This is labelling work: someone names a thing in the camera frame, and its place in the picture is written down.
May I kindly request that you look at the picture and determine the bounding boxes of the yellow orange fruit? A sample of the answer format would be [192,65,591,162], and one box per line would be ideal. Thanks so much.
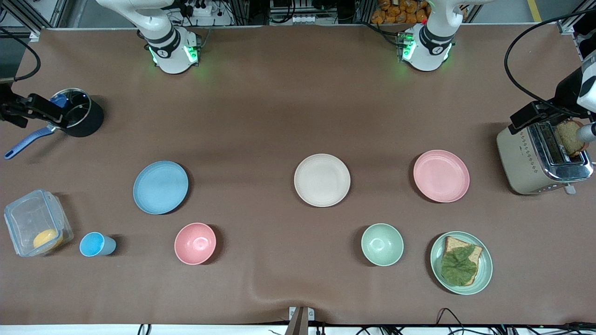
[33,228,64,250]

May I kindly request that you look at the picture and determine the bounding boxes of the orange snack bag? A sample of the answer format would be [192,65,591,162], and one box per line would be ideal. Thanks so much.
[371,0,430,25]

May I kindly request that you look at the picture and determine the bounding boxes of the beige chrome toaster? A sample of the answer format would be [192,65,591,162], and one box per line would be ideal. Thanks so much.
[496,119,595,196]

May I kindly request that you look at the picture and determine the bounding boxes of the blue plate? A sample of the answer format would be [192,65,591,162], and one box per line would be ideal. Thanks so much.
[133,161,189,215]

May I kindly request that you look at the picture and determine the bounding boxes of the aluminium frame profile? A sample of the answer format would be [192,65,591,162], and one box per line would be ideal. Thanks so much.
[558,0,596,35]
[0,0,63,29]

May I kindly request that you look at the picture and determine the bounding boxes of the beige plate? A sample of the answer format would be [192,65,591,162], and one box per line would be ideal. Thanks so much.
[294,154,351,208]

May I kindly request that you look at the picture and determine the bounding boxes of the green plate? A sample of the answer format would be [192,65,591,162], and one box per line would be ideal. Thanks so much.
[430,231,493,295]

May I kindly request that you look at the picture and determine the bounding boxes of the pink plate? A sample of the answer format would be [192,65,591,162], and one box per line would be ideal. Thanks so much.
[413,149,470,203]

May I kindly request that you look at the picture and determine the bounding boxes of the blue cup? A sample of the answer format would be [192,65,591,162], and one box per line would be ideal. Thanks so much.
[79,232,117,257]

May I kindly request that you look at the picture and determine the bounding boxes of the brown bread slice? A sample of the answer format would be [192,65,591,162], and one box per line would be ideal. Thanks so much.
[442,236,483,286]

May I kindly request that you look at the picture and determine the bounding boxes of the green bowl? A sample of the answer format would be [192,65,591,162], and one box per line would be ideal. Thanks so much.
[361,223,404,267]

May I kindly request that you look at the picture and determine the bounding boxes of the pink bowl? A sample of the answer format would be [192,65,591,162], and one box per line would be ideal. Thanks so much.
[174,222,217,266]

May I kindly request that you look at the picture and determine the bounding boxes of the green lettuce leaf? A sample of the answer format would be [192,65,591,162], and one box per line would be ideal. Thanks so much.
[440,245,479,286]

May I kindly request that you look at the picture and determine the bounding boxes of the glass lid blue knob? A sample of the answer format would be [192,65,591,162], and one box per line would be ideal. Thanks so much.
[44,88,92,129]

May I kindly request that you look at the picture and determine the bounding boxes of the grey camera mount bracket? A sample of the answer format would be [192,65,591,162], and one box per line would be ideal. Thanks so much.
[285,306,315,335]

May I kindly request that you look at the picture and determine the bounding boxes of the black pot blue handle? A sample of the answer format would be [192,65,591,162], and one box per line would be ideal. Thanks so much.
[4,88,104,161]

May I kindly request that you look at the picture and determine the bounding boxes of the clear plastic container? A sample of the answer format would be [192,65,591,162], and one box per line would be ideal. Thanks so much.
[4,188,74,258]

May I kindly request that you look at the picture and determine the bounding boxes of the brown table cloth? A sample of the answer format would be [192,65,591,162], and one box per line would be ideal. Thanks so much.
[0,23,596,326]

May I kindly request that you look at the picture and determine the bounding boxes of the thin black floor cable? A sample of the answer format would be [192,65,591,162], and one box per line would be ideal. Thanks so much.
[436,308,472,335]

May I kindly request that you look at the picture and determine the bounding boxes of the white power strip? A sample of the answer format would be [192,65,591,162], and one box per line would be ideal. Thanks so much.
[184,0,216,17]

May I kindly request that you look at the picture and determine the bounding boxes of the brown toast slice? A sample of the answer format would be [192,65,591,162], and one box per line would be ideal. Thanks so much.
[554,120,590,158]

